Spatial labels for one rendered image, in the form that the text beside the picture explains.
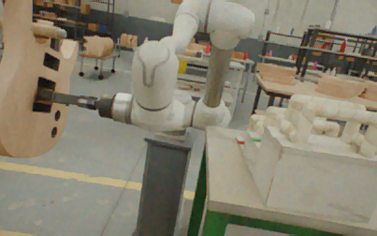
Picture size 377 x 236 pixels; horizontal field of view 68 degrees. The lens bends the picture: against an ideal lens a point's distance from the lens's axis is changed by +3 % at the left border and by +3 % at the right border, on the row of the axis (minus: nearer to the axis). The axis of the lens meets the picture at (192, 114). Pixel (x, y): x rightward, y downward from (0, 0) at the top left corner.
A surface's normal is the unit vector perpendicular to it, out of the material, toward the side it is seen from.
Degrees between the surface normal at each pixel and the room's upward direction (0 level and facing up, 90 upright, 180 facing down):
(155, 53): 43
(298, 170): 90
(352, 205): 90
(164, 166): 90
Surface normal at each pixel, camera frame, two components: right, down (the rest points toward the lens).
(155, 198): -0.16, 0.26
